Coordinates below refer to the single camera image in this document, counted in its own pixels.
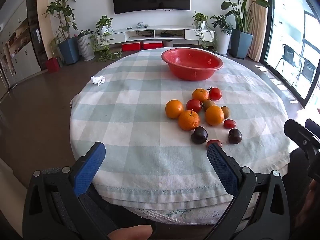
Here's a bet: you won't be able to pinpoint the white embroidered cloth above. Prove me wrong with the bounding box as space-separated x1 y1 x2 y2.
125 200 233 225

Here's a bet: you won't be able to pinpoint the red tomato with green stem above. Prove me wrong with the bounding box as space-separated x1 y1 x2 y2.
208 87 222 101

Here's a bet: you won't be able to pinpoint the black framed glass door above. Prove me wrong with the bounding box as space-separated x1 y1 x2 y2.
260 0 320 108

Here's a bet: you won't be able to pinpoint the large-leaf plant in blue pot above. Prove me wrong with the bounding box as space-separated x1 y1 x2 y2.
207 0 270 59

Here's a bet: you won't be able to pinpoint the black mesh chair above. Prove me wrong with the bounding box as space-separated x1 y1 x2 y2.
275 44 303 80
296 57 318 87

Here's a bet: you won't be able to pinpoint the red storage box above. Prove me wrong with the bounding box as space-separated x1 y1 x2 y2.
142 41 164 50
122 42 141 52

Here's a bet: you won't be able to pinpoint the person's left hand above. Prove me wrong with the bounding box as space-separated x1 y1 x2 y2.
106 224 153 240

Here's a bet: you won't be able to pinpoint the crumpled white tissue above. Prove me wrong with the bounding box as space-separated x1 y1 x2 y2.
90 76 106 86

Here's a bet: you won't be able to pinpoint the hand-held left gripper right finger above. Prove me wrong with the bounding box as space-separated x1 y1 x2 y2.
205 143 297 240

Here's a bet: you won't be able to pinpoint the beige curtain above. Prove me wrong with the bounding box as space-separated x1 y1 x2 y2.
246 0 268 62

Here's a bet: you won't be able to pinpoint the red plastic colander bowl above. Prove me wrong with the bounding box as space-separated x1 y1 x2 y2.
161 47 224 81

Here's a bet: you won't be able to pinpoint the small plant in red pot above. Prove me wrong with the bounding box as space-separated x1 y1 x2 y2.
45 34 62 73

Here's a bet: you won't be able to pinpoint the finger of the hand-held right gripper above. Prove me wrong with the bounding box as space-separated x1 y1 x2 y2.
284 119 320 182
305 118 320 140

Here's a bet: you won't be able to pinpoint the orange with stem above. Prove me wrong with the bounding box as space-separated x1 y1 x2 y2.
178 109 200 131

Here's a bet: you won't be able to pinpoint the bushy plant in white pot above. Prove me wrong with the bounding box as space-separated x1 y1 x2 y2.
210 15 232 55

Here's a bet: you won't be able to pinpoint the leafy tree in blue pot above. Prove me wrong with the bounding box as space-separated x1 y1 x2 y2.
42 0 80 64

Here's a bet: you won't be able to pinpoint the checked green white tablecloth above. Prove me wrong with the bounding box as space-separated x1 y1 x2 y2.
69 47 290 205

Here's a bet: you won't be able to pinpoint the white wall cabinets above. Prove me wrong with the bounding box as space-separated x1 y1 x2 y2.
0 0 42 85

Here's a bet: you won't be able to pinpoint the trailing potted plant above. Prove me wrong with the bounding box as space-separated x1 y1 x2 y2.
192 12 215 49
89 16 122 62

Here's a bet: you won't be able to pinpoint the dark purple plum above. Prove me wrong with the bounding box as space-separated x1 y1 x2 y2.
228 128 242 144
191 126 208 145

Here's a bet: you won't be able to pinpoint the white television cabinet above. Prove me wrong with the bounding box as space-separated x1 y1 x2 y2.
96 25 215 46

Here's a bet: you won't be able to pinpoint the plant in white ribbed pot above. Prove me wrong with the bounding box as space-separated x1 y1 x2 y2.
77 30 95 61

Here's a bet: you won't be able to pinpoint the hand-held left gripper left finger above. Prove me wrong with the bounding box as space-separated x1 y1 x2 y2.
22 142 118 240

